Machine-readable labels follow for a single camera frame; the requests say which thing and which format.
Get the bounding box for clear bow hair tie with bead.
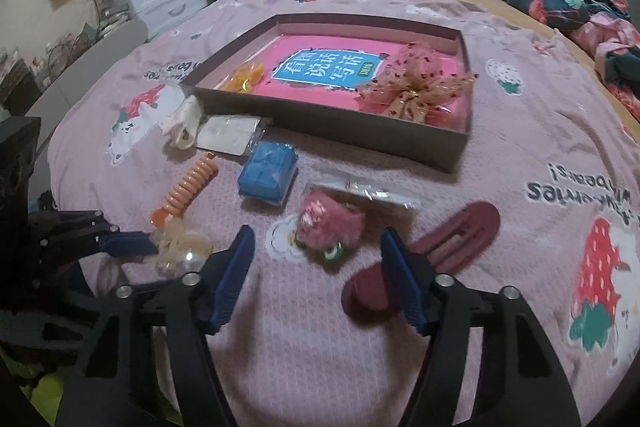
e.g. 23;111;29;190
150;219;213;280

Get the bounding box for yellow hair clip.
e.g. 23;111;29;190
221;62;265;94

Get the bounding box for shallow brown cardboard box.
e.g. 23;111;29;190
180;13;473;174

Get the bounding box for pink floral cloth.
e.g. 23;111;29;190
570;14;640;122

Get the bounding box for large maroon hair clip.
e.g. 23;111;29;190
341;202;501;313

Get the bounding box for clear packet with white contents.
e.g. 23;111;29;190
196;114;273;156

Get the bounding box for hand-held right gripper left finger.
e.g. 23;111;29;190
55;225;257;427

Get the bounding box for yellow-green clothing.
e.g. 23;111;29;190
20;372;66;427

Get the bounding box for grey padded bench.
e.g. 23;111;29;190
25;18;148;142

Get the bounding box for glittery pink mesh hair bow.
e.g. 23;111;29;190
355;43;478;125

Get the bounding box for blue hair claw clip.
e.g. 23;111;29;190
237;139;299;209

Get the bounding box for clear plastic wrapper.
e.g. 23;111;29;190
304;174;421;212

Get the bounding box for cream fabric scrunchie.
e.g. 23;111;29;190
160;96;206;150

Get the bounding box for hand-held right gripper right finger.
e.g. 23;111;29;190
379;227;583;427

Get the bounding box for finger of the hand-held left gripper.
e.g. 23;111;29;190
39;233;159;266
45;209;121;239

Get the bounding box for pink book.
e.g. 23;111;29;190
212;34;463;128

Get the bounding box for orange spiral hair tie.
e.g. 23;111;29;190
150;152;219;228

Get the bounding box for pink printed blanket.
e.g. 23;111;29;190
47;0;640;427

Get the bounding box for pink fuzzy hair clip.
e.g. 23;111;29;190
295;187;368;265

